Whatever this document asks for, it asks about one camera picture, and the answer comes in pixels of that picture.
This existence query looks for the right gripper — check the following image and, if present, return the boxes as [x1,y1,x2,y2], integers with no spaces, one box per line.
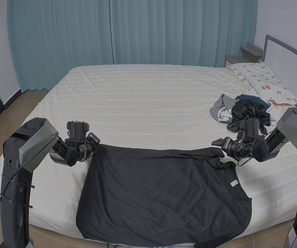
[211,136,239,156]

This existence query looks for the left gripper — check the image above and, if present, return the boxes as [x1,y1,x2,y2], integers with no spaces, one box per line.
[86,132,101,149]

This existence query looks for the black T-shirt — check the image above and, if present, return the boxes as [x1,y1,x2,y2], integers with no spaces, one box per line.
[76,143,253,248]

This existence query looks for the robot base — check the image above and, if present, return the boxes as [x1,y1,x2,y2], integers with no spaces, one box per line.
[110,243,195,248]

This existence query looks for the pile of clothes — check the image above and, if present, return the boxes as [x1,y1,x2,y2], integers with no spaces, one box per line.
[210,93,279,134]

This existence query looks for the bed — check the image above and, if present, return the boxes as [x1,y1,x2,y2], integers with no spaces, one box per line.
[0,35,297,245]

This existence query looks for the white printed pillow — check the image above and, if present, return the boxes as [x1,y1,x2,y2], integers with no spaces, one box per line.
[227,62,297,105]

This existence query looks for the grey bedside table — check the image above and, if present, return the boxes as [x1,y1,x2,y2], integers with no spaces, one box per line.
[225,42,263,68]

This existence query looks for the blue-green curtain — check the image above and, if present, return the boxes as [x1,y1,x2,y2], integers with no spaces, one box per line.
[108,0,257,68]
[8,0,114,92]

